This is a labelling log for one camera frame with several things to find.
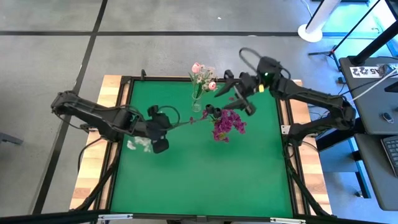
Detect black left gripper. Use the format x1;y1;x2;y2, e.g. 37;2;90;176
139;105;174;154

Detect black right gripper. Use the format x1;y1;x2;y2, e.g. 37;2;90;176
214;70;265;116

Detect white flower bunch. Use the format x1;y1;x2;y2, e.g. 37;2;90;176
126;113;210;154

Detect pink tulip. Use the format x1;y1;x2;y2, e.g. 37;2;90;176
198;81;218;100
190;62;203;100

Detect cream pink flower bunch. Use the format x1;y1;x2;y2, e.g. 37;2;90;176
188;63;218;103

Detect clear glass vase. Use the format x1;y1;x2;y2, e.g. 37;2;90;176
191;91;203;113

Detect green table mat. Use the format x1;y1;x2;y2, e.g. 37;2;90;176
110;80;295;218

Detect white round-base pole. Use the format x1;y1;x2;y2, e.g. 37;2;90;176
297;0;343;44

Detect black tripod stand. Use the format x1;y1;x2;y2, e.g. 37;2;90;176
307;0;382;74

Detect white printed label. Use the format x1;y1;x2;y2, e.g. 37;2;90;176
349;65;382;78

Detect dark grey desk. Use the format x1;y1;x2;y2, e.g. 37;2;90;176
354;133;398;212
338;55;398;135

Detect black diagonal pole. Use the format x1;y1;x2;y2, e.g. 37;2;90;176
349;18;398;67

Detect grey metal foot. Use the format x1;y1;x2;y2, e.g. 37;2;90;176
0;132;24;146

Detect black keyboard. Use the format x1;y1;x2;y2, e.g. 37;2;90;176
381;135;398;178

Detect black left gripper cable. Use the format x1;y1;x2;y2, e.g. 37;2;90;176
157;105;181;125

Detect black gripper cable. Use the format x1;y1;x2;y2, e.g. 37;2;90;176
157;105;181;125
238;47;292;80

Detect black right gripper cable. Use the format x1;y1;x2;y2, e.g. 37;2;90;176
238;47;292;80

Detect black metal rig frame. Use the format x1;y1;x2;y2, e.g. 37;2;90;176
0;68;389;224

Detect silver aluminium bracket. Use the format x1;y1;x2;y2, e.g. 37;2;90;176
98;213;134;222
269;217;307;224

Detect white cable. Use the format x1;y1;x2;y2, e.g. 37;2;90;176
353;68;398;101

